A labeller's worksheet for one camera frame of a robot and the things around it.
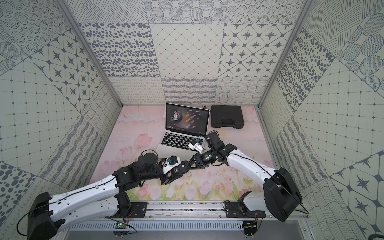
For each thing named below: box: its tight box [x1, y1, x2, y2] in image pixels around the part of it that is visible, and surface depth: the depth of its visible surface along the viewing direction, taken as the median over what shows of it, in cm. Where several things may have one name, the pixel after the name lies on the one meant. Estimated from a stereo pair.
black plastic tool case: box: [211, 104, 245, 129], surface depth 108 cm
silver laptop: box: [156, 103, 211, 160], surface depth 101 cm
